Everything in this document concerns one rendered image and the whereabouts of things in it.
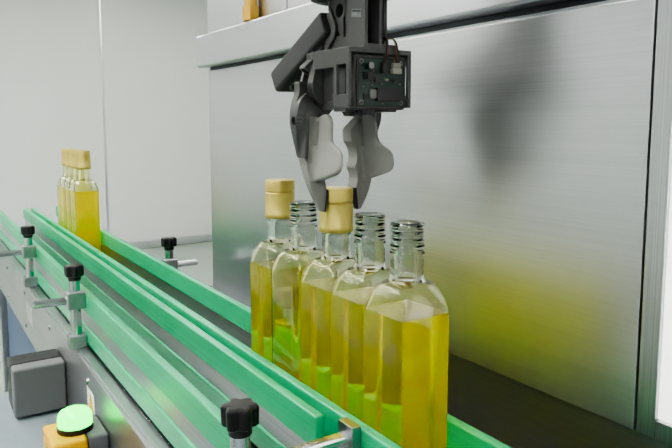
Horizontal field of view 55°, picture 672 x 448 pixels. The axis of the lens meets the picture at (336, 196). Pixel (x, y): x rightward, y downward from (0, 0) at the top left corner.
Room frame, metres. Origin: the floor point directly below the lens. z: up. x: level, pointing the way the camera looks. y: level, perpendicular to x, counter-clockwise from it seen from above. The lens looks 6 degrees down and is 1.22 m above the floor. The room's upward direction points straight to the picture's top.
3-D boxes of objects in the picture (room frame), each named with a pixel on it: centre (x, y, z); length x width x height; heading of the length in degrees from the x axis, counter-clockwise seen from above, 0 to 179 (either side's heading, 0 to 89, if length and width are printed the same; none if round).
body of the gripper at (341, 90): (0.62, -0.02, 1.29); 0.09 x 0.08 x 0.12; 34
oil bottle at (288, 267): (0.69, 0.03, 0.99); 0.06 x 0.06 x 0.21; 34
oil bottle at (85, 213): (1.57, 0.61, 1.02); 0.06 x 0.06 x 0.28; 33
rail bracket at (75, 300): (0.97, 0.42, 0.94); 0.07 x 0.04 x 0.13; 123
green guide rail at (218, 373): (1.29, 0.49, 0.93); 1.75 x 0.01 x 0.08; 33
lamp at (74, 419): (0.82, 0.34, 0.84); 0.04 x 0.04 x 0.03
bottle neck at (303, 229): (0.69, 0.03, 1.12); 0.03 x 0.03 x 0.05
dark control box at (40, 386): (1.05, 0.50, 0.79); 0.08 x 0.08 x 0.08; 33
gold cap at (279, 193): (0.74, 0.06, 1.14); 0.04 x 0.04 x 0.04
